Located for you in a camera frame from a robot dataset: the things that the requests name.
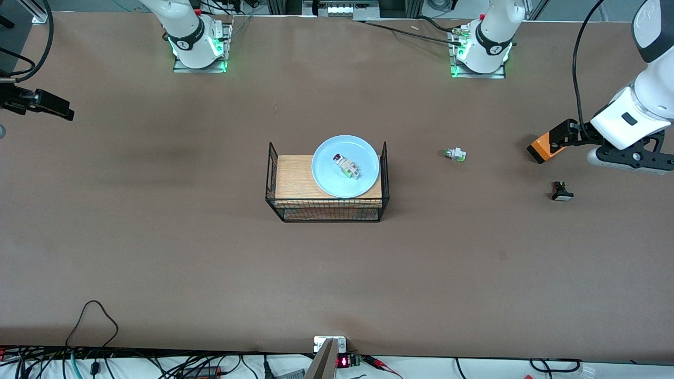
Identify red push button switch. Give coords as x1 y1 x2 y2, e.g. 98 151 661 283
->
333 153 362 181

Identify light blue round plate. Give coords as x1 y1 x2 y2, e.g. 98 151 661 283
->
312 135 380 199

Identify grey equipment rack white lights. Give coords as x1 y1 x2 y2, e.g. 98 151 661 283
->
302 0 381 19

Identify red clip test leads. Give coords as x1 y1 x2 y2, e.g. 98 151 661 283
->
363 355 404 379

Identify black power adapter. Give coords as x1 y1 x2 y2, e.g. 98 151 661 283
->
182 365 223 378

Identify small silver box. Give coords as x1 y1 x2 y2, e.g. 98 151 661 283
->
314 336 348 353

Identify grey metal bar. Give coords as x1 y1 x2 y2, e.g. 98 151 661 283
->
304 338 339 379

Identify orange button enclosure box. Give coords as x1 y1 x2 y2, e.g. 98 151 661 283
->
527 126 570 164

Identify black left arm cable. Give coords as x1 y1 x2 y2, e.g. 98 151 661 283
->
572 0 607 138

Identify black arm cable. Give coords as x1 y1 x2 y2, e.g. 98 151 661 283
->
0 0 54 84
572 0 607 138

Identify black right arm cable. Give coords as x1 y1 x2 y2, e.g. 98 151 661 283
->
0 0 54 84

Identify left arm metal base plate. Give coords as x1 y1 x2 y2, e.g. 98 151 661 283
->
449 24 507 79

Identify black table cable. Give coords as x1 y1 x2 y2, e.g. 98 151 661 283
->
363 20 463 43
419 16 467 34

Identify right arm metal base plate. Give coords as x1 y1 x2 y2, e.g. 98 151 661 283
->
173 20 234 74

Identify thin black looped cable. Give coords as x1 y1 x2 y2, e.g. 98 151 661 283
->
65 300 120 350

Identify black coiled cable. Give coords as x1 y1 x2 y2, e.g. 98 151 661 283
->
529 358 583 373

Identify black wire mesh basket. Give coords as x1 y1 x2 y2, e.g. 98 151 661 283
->
265 141 390 223

